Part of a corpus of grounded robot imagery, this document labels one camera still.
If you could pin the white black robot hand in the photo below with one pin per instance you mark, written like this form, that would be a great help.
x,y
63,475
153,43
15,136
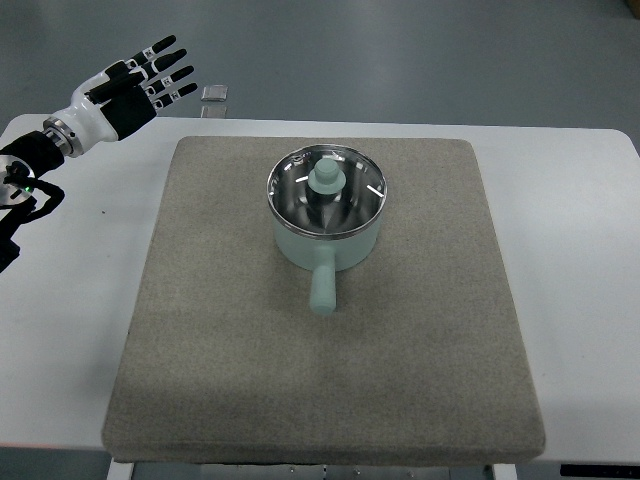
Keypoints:
x,y
125,96

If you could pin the glass lid with green knob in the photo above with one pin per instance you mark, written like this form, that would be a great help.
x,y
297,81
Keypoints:
x,y
326,191

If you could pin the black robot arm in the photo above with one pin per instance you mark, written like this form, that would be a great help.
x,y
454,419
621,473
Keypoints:
x,y
25,196

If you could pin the lower metal floor plate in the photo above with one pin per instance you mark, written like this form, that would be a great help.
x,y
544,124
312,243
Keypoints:
x,y
214,111

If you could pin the metal floor plate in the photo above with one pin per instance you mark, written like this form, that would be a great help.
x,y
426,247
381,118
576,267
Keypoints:
x,y
214,111
214,93

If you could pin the upper metal floor plate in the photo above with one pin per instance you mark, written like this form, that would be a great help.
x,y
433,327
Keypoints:
x,y
214,93

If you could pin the mint green saucepan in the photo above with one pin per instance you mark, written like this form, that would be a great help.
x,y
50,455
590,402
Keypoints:
x,y
324,259

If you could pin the grey fabric mat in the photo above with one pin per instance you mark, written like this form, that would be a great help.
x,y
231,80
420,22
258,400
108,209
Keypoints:
x,y
421,364

